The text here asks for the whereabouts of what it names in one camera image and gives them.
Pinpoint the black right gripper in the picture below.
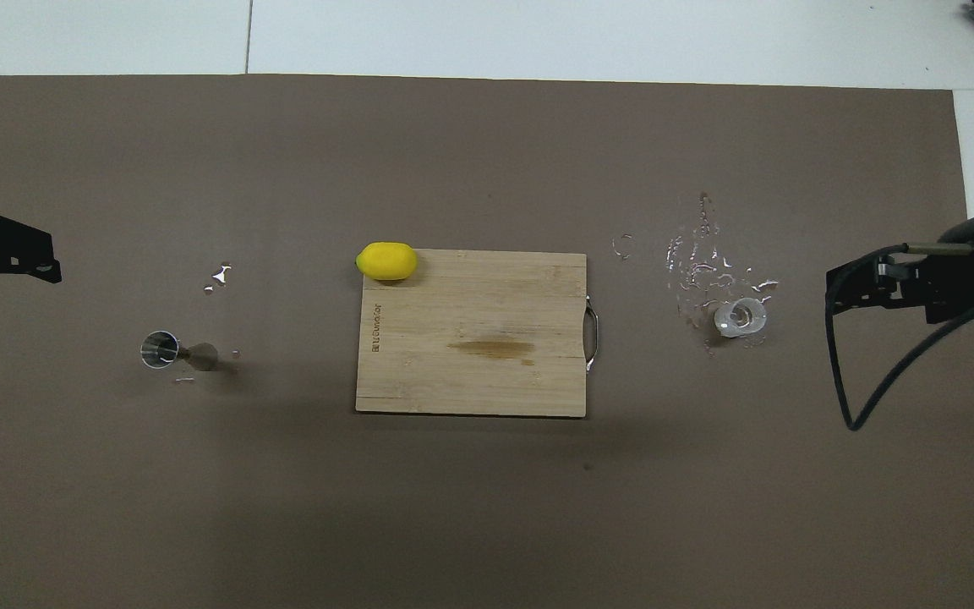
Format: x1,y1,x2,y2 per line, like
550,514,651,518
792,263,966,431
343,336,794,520
825,214,974,325

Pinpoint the clear glass cup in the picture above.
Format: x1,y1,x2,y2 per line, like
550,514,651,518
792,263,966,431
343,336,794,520
714,296,769,339

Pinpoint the steel double jigger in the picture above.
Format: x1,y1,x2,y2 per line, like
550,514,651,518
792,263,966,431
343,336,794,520
140,330,220,372

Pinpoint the yellow lemon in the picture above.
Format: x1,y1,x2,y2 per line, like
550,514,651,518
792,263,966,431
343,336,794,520
356,242,419,282

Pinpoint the bamboo cutting board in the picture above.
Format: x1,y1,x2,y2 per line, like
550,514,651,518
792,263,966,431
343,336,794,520
355,248,599,419

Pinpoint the brown table mat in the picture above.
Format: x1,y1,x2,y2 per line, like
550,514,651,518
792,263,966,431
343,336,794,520
0,74,974,609

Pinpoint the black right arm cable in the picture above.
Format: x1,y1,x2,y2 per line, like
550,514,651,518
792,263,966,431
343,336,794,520
824,243,974,432

